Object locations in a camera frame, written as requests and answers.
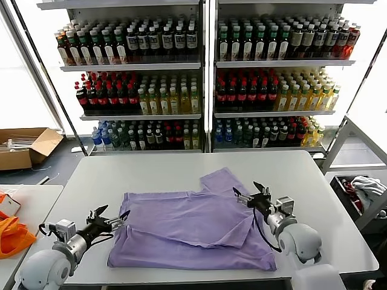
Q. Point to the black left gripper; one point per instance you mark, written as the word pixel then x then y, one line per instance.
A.
pixel 95 231

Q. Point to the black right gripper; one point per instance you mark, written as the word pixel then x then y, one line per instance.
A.
pixel 261 204

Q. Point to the purple t-shirt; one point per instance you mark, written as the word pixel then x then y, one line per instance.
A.
pixel 181 223

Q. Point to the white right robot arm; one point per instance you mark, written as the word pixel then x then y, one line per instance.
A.
pixel 299 238

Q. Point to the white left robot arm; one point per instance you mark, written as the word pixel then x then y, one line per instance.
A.
pixel 42 269

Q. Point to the green label water bottle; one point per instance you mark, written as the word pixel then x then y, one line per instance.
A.
pixel 247 137
pixel 122 141
pixel 238 137
pixel 114 141

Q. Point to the blue label water bottle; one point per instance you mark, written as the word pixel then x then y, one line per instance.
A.
pixel 227 137
pixel 105 141
pixel 95 142
pixel 218 137

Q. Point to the black label dark bottle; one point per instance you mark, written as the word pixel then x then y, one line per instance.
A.
pixel 149 139
pixel 283 134
pixel 274 134
pixel 158 139

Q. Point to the white side table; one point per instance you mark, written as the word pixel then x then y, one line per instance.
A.
pixel 39 205

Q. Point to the red cap cola bottle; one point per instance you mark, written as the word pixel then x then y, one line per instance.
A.
pixel 300 134
pixel 102 101
pixel 263 96
pixel 253 96
pixel 273 96
pixel 291 134
pixel 132 101
pixel 231 96
pixel 177 139
pixel 242 96
pixel 91 101
pixel 168 139
pixel 122 101
pixel 80 101
pixel 221 96

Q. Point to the white strip piece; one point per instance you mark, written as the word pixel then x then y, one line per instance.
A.
pixel 44 180

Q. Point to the yellow juice bottle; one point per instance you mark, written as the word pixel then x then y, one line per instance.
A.
pixel 303 102
pixel 308 137
pixel 293 102
pixel 186 140
pixel 143 105
pixel 282 102
pixel 323 102
pixel 163 105
pixel 194 140
pixel 194 105
pixel 314 102
pixel 318 136
pixel 152 105
pixel 183 105
pixel 333 101
pixel 173 105

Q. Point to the black plastic crate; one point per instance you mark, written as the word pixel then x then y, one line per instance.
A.
pixel 343 199

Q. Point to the red crumpled cloth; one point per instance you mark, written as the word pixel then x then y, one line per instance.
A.
pixel 347 188

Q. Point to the brown cardboard box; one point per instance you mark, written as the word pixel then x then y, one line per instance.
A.
pixel 45 145

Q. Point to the orange cloth bag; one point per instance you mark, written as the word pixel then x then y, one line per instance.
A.
pixel 12 238

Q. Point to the white orange small box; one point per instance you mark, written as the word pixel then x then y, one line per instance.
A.
pixel 10 205

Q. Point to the white plastic strips bundle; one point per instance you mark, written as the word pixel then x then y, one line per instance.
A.
pixel 21 144

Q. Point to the white grey crumpled cloth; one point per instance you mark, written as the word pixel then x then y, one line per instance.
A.
pixel 367 187

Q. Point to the white metal shelf unit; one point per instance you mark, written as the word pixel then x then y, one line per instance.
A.
pixel 284 63
pixel 132 66

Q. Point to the white vertical light strip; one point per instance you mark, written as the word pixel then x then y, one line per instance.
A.
pixel 207 60

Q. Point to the beige label dark bottle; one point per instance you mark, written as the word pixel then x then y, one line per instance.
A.
pixel 296 40
pixel 307 40

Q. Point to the dark label white cap bottle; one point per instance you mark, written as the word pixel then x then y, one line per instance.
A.
pixel 190 41
pixel 342 39
pixel 131 42
pixel 166 42
pixel 153 42
pixel 178 42
pixel 319 39
pixel 142 42
pixel 330 39

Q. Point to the red drink bottle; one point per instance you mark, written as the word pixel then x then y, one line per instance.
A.
pixel 352 40

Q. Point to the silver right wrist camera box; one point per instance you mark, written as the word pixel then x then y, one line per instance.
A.
pixel 285 205

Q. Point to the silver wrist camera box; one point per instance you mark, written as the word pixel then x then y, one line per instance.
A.
pixel 65 228
pixel 285 205

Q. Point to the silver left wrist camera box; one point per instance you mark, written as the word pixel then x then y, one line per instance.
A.
pixel 65 228

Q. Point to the grey metal frame table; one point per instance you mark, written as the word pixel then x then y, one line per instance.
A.
pixel 336 142

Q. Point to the black window frame bar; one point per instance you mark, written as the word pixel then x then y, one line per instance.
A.
pixel 48 75
pixel 362 78

